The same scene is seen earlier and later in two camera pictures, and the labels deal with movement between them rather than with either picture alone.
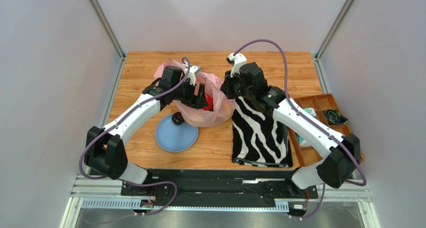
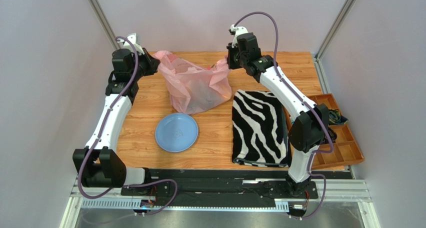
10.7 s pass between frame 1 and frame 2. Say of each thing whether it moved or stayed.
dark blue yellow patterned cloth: stayed
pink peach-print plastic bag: moved
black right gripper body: moved
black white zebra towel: stayed
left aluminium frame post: stayed
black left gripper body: moved
